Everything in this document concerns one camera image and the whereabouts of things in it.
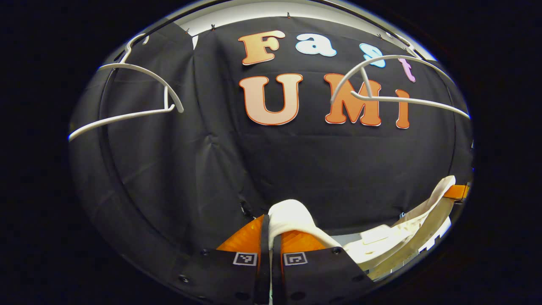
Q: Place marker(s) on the black backdrop cloth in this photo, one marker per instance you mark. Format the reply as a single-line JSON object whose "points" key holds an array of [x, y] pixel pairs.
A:
{"points": [[317, 169]]}

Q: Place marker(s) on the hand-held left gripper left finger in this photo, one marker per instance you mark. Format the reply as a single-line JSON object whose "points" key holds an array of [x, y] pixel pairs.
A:
{"points": [[266, 262]]}

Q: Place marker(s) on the white plastic hanger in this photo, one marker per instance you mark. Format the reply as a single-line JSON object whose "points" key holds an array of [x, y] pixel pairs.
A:
{"points": [[367, 84], [165, 97]]}

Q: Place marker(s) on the cream button shirt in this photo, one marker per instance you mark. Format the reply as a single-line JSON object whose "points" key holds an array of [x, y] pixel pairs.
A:
{"points": [[292, 216]]}

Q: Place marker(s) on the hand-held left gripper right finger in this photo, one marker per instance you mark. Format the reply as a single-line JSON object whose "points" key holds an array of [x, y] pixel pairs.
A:
{"points": [[322, 275]]}

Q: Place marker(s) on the black clothes rail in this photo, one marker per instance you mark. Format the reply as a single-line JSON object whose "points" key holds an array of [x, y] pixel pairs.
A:
{"points": [[103, 127]]}

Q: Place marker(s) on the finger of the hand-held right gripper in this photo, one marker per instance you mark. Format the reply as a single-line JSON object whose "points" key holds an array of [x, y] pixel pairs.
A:
{"points": [[457, 192]]}

